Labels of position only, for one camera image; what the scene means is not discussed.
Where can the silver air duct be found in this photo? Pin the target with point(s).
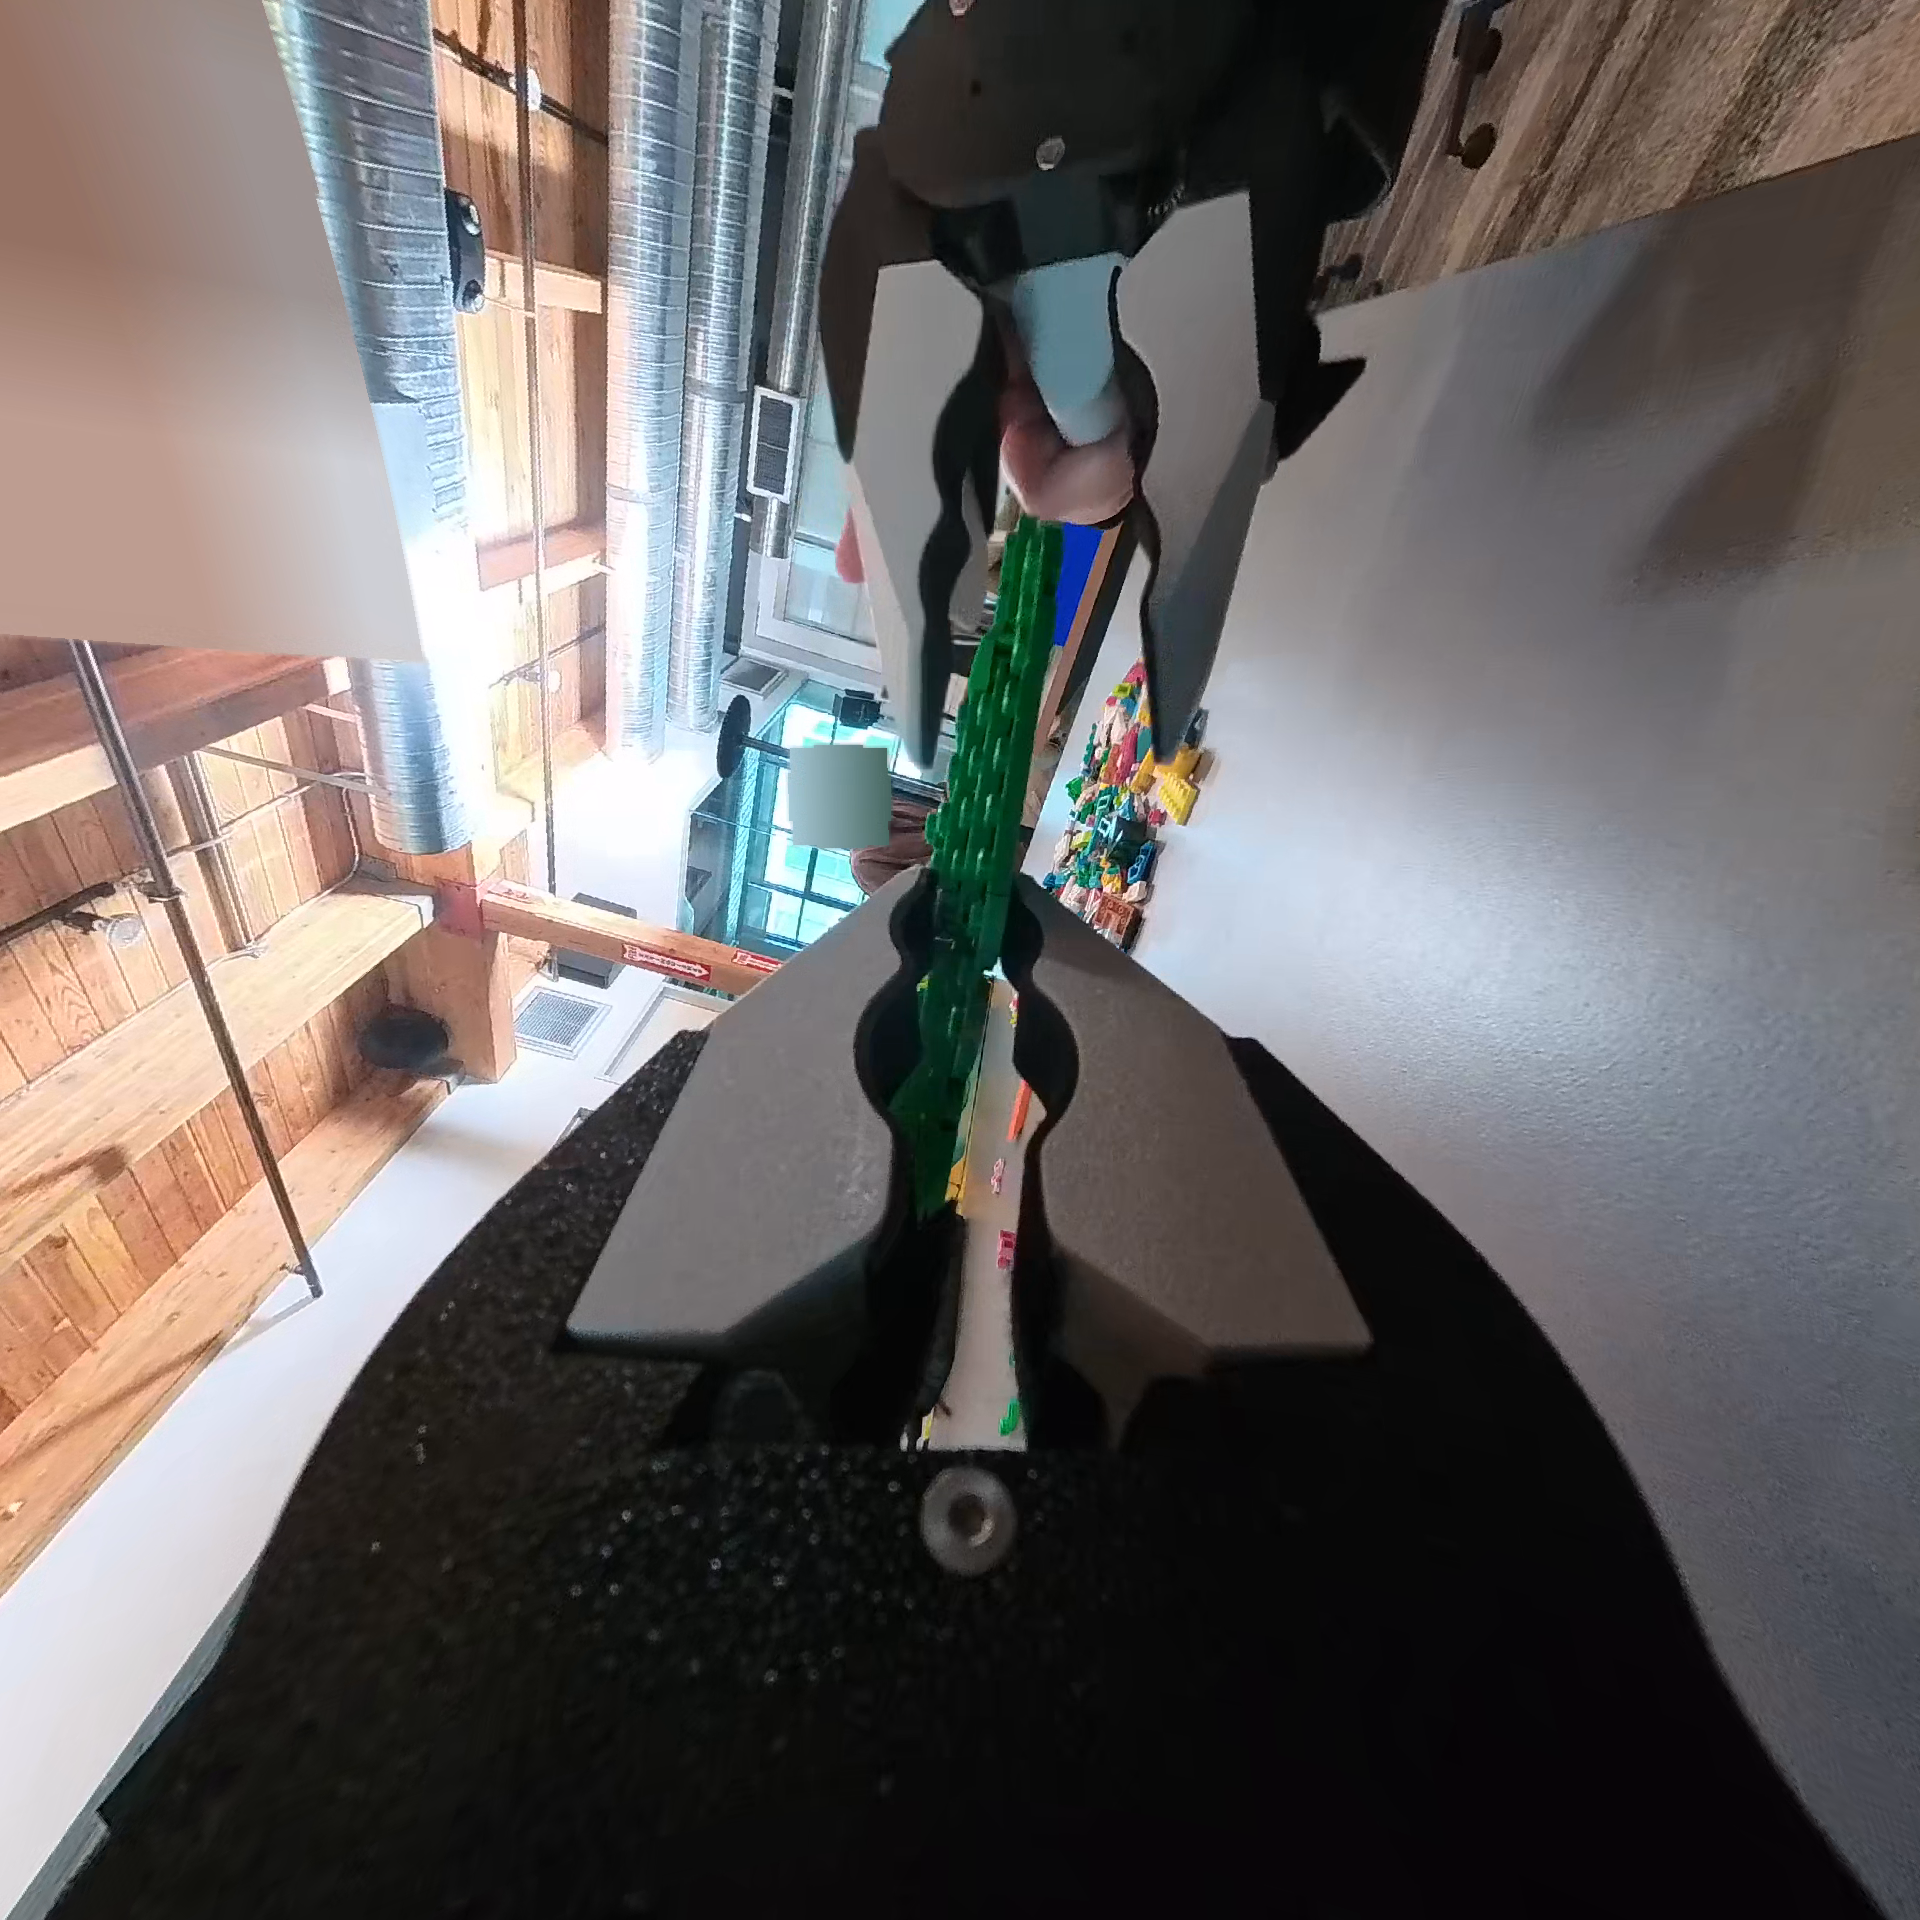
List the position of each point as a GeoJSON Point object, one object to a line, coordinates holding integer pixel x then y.
{"type": "Point", "coordinates": [435, 523]}
{"type": "Point", "coordinates": [651, 375]}
{"type": "Point", "coordinates": [727, 224]}

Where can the pile of colourful bricks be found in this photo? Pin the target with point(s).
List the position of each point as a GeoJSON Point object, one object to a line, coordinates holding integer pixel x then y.
{"type": "Point", "coordinates": [1117, 839]}

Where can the black round ceiling fixture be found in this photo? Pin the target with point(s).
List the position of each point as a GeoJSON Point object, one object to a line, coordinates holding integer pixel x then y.
{"type": "Point", "coordinates": [404, 1035]}

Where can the black hanging device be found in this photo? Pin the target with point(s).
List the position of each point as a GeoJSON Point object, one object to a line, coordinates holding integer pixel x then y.
{"type": "Point", "coordinates": [464, 248]}

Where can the white wall vent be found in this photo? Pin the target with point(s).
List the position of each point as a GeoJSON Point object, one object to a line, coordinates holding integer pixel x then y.
{"type": "Point", "coordinates": [563, 1020]}

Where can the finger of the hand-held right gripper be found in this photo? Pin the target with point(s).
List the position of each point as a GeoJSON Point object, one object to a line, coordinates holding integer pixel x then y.
{"type": "Point", "coordinates": [900, 495]}
{"type": "Point", "coordinates": [1208, 434]}

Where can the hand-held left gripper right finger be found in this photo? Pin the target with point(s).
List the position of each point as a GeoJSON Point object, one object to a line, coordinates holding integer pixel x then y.
{"type": "Point", "coordinates": [1201, 1184]}

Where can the grey desk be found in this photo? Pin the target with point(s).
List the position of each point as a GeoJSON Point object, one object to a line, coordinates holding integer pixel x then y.
{"type": "Point", "coordinates": [1575, 902]}

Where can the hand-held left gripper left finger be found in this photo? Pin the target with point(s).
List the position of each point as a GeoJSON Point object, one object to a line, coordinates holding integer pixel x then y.
{"type": "Point", "coordinates": [720, 1184]}

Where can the green brick leaf build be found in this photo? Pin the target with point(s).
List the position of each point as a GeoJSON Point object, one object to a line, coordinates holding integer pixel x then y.
{"type": "Point", "coordinates": [983, 780]}

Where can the person's right hand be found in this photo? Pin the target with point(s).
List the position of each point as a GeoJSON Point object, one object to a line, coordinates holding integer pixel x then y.
{"type": "Point", "coordinates": [1072, 476]}

